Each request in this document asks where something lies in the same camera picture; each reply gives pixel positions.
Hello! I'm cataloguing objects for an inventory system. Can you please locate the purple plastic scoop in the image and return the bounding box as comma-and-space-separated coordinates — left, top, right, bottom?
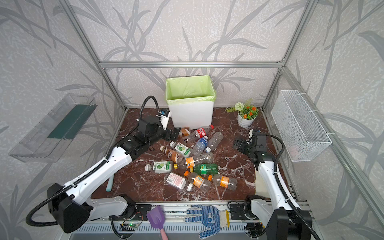
147, 206, 168, 240

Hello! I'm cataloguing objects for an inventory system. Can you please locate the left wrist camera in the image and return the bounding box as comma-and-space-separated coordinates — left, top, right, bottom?
157, 109, 172, 130

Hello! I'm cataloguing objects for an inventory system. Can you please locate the white pot flower plant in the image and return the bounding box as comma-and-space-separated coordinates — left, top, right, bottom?
225, 99, 259, 128

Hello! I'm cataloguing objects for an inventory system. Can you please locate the green bin liner bag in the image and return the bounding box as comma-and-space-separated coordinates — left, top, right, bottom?
165, 75, 217, 106

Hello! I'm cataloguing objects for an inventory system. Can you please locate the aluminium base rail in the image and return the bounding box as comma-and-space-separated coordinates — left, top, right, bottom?
68, 200, 310, 224

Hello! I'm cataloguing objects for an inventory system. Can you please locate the clear unlabelled plastic bottle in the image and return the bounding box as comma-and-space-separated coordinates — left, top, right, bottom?
205, 132, 224, 153

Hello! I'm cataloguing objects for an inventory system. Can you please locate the green Sprite bottle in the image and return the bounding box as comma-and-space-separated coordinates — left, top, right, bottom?
190, 164, 219, 175

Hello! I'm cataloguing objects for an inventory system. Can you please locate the clear acrylic wall shelf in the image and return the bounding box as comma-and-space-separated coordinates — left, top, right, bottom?
9, 94, 98, 163

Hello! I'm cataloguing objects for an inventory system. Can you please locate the pink label square bottle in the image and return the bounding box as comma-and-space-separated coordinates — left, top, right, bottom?
165, 173, 193, 192

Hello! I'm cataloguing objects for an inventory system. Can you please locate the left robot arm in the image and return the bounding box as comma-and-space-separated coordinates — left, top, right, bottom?
26, 109, 180, 233

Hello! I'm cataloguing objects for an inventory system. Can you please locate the brown gold coffee bottle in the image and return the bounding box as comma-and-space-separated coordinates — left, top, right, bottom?
179, 127, 191, 137

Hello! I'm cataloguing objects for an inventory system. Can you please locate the orange label Fanta bottle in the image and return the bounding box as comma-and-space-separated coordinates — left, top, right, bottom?
174, 152, 214, 170

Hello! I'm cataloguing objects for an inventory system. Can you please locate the blue dotted work glove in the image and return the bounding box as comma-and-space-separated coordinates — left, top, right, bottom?
184, 205, 230, 240

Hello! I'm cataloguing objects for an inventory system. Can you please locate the brown tea bottle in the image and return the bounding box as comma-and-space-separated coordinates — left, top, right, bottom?
160, 146, 184, 163

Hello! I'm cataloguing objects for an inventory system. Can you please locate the lime label tea bottle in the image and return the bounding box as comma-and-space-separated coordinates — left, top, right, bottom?
170, 141, 192, 158

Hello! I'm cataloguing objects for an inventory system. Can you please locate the green circuit board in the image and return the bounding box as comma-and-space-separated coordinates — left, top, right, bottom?
119, 223, 142, 232

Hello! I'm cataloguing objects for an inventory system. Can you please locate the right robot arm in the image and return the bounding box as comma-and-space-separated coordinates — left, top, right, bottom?
233, 130, 320, 240

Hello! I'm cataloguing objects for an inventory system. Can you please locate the white wire mesh basket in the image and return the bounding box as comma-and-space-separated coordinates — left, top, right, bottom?
271, 90, 332, 162

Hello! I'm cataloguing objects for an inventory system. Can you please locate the red label cola bottle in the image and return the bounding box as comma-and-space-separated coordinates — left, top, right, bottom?
182, 125, 214, 144

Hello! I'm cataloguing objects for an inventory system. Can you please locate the white trash bin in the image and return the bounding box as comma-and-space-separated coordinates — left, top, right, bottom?
169, 101, 214, 130

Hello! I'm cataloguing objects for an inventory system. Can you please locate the blue label Pocari bottle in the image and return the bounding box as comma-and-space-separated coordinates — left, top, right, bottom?
192, 136, 208, 156

